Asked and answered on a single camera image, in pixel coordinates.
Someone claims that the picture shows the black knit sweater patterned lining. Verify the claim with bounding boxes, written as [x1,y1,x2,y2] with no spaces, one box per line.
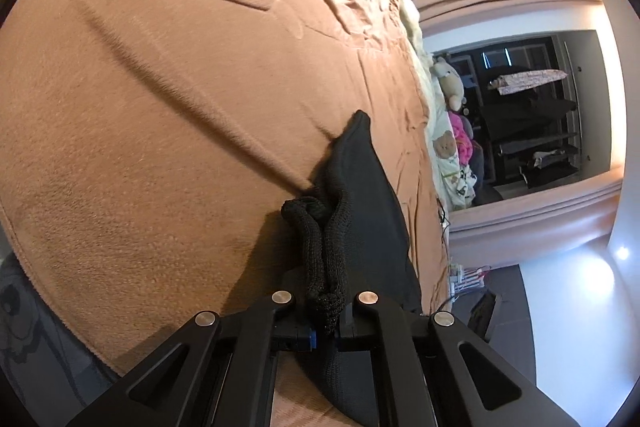
[281,110,422,426]

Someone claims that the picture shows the pink clothing pile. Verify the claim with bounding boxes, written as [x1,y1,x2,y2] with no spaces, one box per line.
[448,112,474,165]

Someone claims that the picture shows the striped gift bag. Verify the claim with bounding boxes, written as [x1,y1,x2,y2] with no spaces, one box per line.
[448,263,491,297]

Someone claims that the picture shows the beige teddy bear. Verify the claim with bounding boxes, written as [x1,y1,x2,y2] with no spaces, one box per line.
[431,57,465,112]

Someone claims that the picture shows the orange bed blanket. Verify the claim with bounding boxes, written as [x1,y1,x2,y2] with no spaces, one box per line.
[1,0,446,426]

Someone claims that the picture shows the dark open wardrobe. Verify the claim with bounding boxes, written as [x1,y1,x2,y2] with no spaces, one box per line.
[437,30,612,206]

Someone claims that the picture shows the black eyeglasses with cord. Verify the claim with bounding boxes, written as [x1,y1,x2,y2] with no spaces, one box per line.
[436,198,450,243]

